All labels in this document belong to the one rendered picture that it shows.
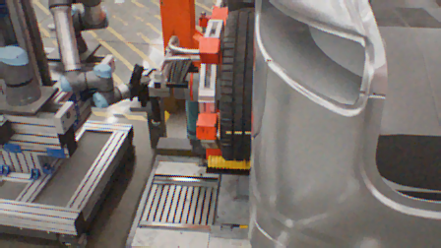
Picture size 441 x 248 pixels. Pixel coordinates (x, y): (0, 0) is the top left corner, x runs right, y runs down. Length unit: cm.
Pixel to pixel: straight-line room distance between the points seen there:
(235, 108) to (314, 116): 81
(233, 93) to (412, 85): 70
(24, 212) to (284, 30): 180
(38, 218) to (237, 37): 134
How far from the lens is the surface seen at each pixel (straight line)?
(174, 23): 240
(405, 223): 100
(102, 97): 201
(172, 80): 177
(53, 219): 236
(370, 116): 86
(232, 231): 227
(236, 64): 167
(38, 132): 216
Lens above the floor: 184
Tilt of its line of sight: 35 degrees down
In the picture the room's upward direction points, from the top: 1 degrees counter-clockwise
